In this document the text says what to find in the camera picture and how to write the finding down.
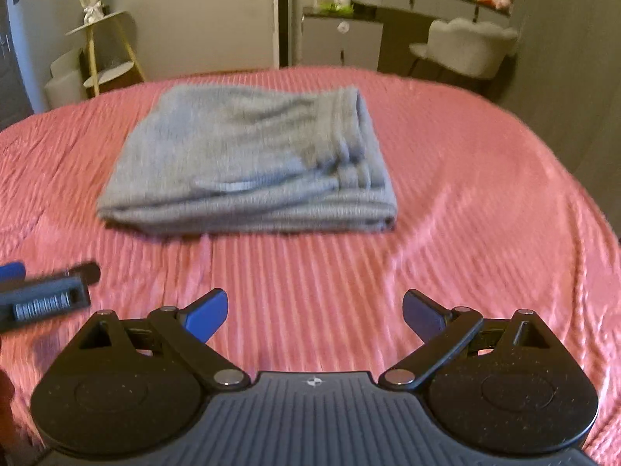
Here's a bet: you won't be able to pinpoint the grey drawer cabinet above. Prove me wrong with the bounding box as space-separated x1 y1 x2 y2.
301 7 384 71

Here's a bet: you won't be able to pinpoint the grey door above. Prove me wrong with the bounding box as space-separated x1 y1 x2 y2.
0 0 36 132

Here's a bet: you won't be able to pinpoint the grey pants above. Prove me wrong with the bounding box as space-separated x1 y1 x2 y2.
96 85 399 236

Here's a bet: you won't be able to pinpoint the white waste bin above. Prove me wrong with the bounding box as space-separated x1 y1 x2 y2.
45 49 89 110

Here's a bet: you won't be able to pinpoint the white upholstered chair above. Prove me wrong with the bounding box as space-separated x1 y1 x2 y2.
409 17 519 81

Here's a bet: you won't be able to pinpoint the pink ribbed blanket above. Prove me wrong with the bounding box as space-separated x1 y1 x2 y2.
0 68 621 466

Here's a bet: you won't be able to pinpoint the yellow shelf rack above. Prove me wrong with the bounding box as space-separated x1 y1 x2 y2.
65 10 146 99

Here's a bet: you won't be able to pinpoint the grey curtain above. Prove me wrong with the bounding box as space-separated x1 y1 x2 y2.
500 0 621 244

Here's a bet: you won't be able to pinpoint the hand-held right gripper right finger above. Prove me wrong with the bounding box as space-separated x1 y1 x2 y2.
378 289 552 392

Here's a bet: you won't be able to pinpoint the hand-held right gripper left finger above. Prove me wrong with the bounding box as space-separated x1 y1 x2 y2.
78 289 251 392

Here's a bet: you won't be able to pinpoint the black vertical wall trim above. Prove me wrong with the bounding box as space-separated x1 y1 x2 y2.
278 0 293 70

